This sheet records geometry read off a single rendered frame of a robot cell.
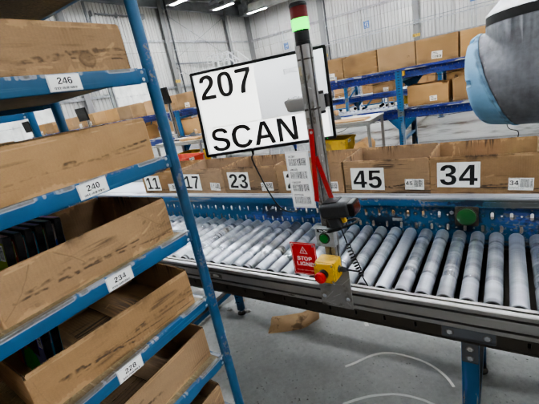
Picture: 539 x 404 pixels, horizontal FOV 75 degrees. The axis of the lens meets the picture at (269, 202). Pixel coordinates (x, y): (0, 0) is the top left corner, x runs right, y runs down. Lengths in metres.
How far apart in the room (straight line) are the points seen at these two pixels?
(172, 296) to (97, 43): 0.61
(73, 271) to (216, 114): 0.75
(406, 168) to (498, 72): 1.09
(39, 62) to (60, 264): 0.38
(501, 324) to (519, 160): 0.68
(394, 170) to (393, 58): 4.68
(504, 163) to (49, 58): 1.50
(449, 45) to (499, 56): 5.51
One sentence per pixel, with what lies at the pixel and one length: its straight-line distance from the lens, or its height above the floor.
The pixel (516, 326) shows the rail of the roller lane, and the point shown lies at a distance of 1.24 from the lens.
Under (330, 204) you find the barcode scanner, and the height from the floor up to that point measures 1.08.
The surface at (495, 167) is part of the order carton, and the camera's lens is 1.65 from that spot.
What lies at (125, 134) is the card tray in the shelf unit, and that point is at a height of 1.41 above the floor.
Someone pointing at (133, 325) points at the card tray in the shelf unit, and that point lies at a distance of 0.92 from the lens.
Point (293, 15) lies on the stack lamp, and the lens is 1.12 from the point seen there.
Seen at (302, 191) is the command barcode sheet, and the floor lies 1.10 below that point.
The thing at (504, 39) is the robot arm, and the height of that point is 1.45.
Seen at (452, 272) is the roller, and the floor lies 0.75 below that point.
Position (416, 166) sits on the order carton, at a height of 1.01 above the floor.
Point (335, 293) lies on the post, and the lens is 1.32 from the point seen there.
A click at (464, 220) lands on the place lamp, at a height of 0.80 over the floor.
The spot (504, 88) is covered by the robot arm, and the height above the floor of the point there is 1.39.
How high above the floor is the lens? 1.45
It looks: 17 degrees down
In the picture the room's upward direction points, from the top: 11 degrees counter-clockwise
